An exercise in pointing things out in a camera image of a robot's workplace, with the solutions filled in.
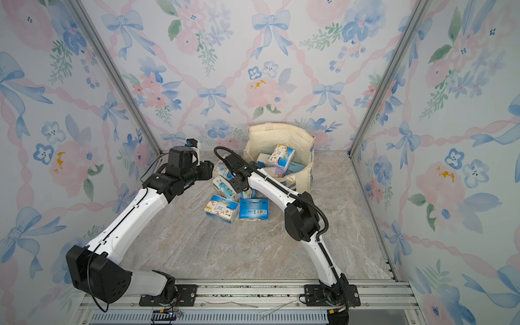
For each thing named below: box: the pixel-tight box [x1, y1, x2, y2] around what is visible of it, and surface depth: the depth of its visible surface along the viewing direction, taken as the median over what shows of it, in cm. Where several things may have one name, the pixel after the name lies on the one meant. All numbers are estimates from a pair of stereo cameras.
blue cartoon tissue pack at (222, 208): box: [204, 194, 240, 225], surface depth 92 cm
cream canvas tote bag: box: [243, 122, 315, 193], surface depth 97 cm
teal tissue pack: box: [212, 175, 238, 200], surface depth 96 cm
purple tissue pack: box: [274, 166, 288, 178], surface depth 91 cm
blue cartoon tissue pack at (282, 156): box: [268, 143, 296, 168], surface depth 94 cm
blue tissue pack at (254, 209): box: [238, 197, 270, 222], surface depth 92 cm
